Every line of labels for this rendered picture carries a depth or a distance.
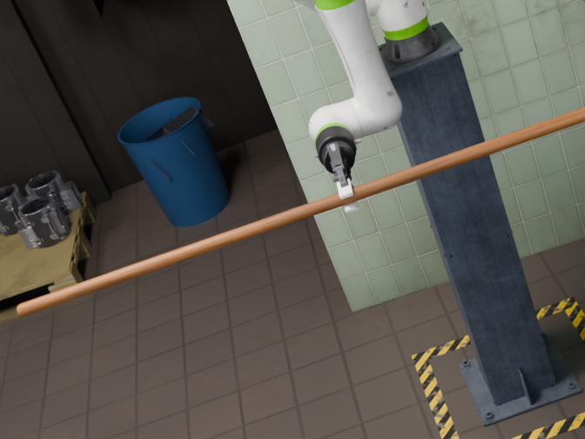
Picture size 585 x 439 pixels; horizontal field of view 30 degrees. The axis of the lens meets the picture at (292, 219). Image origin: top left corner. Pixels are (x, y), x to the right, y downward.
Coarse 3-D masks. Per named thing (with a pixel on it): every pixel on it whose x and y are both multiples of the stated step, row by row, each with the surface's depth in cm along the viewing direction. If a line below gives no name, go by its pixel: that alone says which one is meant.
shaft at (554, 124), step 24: (552, 120) 234; (576, 120) 233; (480, 144) 236; (504, 144) 235; (408, 168) 238; (432, 168) 237; (360, 192) 239; (288, 216) 241; (216, 240) 243; (240, 240) 243; (144, 264) 245; (168, 264) 244; (72, 288) 247; (96, 288) 246; (24, 312) 248
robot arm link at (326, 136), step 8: (328, 128) 260; (336, 128) 260; (344, 128) 261; (320, 136) 260; (328, 136) 257; (336, 136) 256; (344, 136) 257; (352, 136) 260; (320, 144) 257; (352, 144) 258; (320, 152) 258; (320, 160) 259
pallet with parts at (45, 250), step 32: (0, 192) 541; (32, 192) 526; (64, 192) 530; (0, 224) 532; (32, 224) 504; (64, 224) 513; (0, 256) 521; (32, 256) 509; (64, 256) 498; (0, 288) 494; (32, 288) 488; (0, 320) 495
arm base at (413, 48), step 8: (424, 32) 285; (432, 32) 287; (392, 40) 286; (400, 40) 285; (408, 40) 284; (416, 40) 284; (424, 40) 285; (432, 40) 287; (392, 48) 288; (400, 48) 286; (408, 48) 285; (416, 48) 285; (424, 48) 285; (432, 48) 286; (392, 56) 288; (400, 56) 286; (408, 56) 285; (416, 56) 285; (424, 56) 285
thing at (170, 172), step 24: (144, 120) 516; (168, 120) 520; (192, 120) 488; (144, 144) 484; (168, 144) 484; (192, 144) 491; (144, 168) 496; (168, 168) 491; (192, 168) 495; (216, 168) 507; (168, 192) 500; (192, 192) 500; (216, 192) 508; (168, 216) 515; (192, 216) 507
